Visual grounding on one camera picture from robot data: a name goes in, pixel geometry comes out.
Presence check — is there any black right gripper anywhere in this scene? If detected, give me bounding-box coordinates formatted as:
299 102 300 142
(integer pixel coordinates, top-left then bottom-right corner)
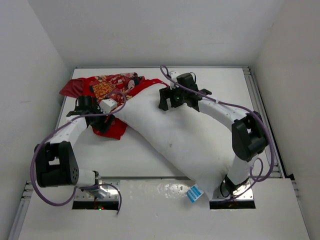
160 84 187 111

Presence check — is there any red patterned pillowcase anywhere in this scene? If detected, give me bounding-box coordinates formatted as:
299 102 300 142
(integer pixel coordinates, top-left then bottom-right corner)
58 72 168 141

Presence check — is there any white pillow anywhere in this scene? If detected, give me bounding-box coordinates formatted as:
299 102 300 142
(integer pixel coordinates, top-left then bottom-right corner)
115 83 250 199

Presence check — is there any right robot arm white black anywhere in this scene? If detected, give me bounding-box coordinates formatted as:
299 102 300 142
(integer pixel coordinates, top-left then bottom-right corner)
158 71 269 198

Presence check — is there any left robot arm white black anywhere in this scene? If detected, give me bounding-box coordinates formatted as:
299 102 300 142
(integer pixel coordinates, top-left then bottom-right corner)
35 96 117 188

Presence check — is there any blue white pillow tag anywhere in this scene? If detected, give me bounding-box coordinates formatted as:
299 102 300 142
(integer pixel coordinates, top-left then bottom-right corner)
186 184 204 203

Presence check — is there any white front foam board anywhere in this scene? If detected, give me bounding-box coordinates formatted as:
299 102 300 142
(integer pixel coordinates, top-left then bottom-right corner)
19 178 309 240

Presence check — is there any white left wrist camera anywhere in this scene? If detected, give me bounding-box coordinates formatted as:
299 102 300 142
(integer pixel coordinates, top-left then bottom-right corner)
99 98 118 114

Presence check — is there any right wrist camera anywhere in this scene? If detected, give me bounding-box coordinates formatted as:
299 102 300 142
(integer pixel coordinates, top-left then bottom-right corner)
168 71 196 89

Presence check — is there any aluminium table frame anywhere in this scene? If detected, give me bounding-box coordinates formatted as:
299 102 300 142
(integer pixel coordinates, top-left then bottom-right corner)
14 65 300 240

